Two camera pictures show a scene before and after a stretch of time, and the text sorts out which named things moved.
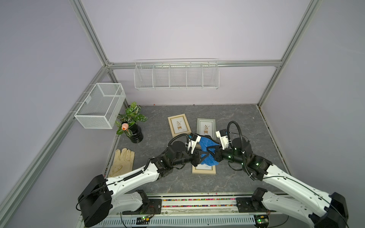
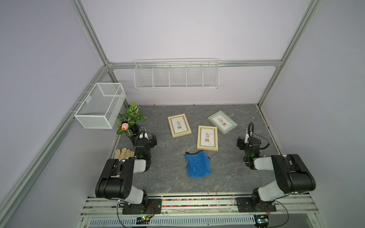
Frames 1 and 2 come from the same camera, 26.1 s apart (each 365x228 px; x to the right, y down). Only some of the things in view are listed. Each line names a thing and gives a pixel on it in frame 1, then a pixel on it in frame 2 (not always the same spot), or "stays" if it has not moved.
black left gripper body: [186, 158] to [152, 143]
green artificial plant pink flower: [130, 118] stays
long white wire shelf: [177, 73] stays
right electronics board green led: [261, 221] stays
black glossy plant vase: [137, 135] stays
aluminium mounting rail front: [200, 204] stays
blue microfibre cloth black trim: [206, 141] to [198, 164]
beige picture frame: [179, 124] stays
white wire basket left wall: [101, 108] stays
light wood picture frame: [204, 168] to [207, 138]
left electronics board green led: [143, 220] stays
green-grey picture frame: [206, 127] to [222, 122]
